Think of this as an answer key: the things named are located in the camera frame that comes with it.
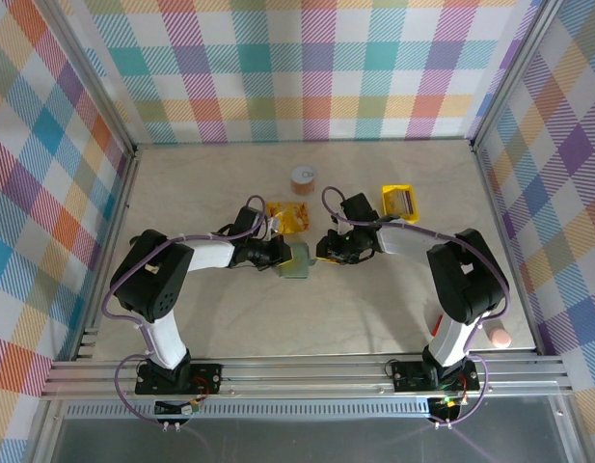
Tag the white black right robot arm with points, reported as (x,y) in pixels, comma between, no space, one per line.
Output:
(408,241)

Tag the orange tin can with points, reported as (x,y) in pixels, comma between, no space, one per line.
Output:
(304,181)

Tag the maroon striped card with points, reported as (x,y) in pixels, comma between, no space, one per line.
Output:
(411,202)

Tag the perforated metal strip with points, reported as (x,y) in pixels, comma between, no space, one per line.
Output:
(302,411)

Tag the beige card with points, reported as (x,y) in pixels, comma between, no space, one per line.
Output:
(398,202)

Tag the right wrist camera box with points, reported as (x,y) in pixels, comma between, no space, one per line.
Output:
(388,220)

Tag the small circuit board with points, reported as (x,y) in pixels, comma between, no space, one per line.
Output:
(446,407)
(179,409)

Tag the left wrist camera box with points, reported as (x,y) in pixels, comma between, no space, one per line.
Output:
(275,226)

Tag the yellow snack packet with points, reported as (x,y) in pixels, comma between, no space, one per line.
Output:
(292,217)

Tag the yellow card bin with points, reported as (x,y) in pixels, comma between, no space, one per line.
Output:
(396,188)

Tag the aluminium frame post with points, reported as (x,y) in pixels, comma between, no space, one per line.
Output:
(95,77)
(514,77)

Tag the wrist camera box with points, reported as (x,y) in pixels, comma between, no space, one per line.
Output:
(275,226)
(388,220)

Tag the grey metal sheet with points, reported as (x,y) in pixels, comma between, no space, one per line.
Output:
(302,441)

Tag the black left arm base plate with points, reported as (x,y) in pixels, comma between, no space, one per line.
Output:
(210,378)

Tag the pink cylinder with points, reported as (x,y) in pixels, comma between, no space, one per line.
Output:
(500,340)

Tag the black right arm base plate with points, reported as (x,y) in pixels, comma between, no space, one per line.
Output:
(408,376)

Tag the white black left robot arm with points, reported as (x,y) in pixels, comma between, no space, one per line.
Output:
(210,255)

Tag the aluminium mounting rail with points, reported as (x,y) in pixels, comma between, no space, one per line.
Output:
(302,381)

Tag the aluminium table side rail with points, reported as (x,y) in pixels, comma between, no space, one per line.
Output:
(108,251)
(510,241)

